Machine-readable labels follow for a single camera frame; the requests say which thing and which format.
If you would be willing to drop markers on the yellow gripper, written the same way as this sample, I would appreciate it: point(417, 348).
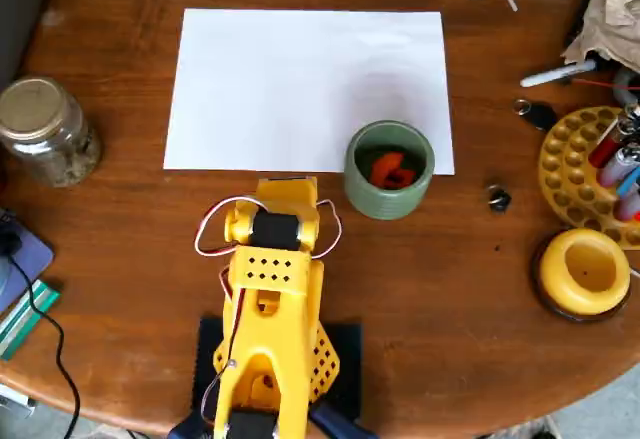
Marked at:
point(292, 188)

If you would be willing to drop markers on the orange plastic object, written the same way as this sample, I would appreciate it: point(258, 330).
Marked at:
point(390, 171)

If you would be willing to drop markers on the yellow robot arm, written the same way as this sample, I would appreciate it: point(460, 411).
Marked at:
point(270, 319)

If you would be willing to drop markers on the green ribbed ceramic cup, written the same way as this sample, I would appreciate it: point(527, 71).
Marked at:
point(382, 204)

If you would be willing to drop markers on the white paper sheet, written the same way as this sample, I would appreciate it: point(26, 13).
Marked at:
point(310, 84)

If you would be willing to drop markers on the small black nut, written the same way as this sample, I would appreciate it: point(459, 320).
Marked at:
point(497, 198)

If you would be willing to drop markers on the glass jar with gold lid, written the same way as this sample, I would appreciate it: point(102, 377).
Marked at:
point(40, 129)

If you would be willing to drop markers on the purple notebook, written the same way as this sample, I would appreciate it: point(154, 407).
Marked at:
point(35, 259)

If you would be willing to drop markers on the yellow round holder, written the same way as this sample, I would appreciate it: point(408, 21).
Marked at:
point(536, 279)

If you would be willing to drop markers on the yellow dimpled round tray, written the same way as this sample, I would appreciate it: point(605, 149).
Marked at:
point(565, 169)

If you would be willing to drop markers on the black plug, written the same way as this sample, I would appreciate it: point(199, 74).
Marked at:
point(10, 244)

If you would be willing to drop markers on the white marker pen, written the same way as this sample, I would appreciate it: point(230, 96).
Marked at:
point(555, 75)

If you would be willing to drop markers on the green white book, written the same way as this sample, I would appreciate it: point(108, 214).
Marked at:
point(25, 319)

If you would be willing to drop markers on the red lighter with silver top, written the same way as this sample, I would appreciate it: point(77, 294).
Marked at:
point(607, 146)

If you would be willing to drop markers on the pink red lighter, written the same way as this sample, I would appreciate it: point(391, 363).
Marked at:
point(627, 206)

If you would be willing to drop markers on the blue lighter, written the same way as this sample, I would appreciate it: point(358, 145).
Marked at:
point(630, 184)

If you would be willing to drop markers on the white device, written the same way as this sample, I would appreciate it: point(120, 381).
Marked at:
point(15, 401)

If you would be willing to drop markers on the gray tube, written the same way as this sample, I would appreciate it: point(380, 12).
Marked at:
point(622, 86)

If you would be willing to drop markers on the crumpled brown paper bag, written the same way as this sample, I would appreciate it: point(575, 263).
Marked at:
point(615, 19)

